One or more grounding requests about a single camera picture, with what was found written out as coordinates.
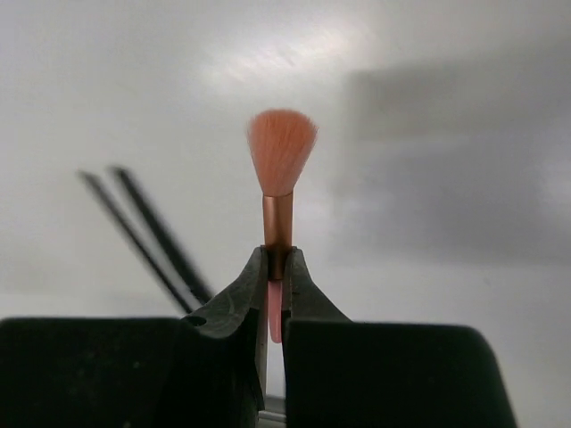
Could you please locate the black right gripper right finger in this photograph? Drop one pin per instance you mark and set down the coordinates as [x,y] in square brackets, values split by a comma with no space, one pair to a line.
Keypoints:
[343,373]

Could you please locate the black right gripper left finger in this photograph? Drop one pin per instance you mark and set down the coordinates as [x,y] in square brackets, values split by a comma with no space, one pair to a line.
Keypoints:
[206,369]

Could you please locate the thin black makeup brush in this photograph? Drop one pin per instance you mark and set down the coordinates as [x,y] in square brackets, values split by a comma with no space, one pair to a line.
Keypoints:
[104,198]

